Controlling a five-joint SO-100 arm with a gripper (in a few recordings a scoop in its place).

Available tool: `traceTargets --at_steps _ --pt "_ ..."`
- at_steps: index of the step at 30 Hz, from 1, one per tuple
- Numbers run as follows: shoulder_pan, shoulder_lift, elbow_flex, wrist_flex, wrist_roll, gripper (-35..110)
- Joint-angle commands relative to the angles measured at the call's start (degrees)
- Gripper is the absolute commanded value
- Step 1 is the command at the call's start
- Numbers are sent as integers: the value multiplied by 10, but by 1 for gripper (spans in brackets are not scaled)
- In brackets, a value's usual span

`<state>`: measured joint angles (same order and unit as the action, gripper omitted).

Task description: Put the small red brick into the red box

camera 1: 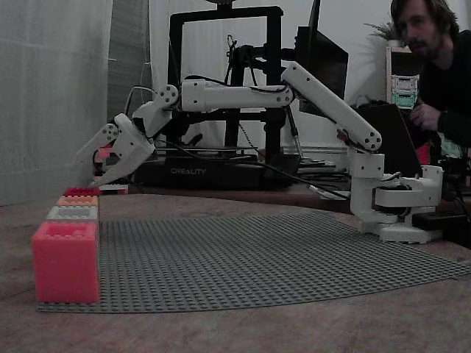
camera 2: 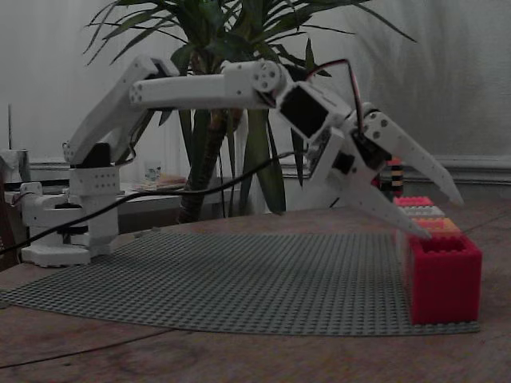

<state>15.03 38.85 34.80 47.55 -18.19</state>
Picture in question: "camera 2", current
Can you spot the striped orange black object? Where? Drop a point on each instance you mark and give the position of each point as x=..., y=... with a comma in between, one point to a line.
x=395, y=175

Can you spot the small clear drinking glass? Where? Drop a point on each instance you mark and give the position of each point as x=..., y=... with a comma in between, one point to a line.
x=152, y=170

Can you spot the thin upright stick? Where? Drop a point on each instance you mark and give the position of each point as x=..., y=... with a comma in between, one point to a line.
x=9, y=127

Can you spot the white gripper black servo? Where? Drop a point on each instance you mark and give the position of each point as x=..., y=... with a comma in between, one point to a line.
x=366, y=164

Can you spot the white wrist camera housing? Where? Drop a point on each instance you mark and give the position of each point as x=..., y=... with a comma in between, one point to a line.
x=325, y=153

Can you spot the white box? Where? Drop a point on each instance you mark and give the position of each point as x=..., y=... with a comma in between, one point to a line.
x=427, y=211

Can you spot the grey studded Lego baseplate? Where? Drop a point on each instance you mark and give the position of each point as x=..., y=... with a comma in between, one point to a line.
x=219, y=271

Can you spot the grey container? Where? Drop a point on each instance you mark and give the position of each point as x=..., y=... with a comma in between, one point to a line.
x=16, y=165

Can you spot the green potted palm plant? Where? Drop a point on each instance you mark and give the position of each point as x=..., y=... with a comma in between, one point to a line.
x=207, y=36

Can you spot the white low shelf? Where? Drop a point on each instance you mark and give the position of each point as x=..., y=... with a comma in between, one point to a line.
x=159, y=209

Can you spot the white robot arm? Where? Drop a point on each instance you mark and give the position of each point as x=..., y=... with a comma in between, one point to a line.
x=187, y=89

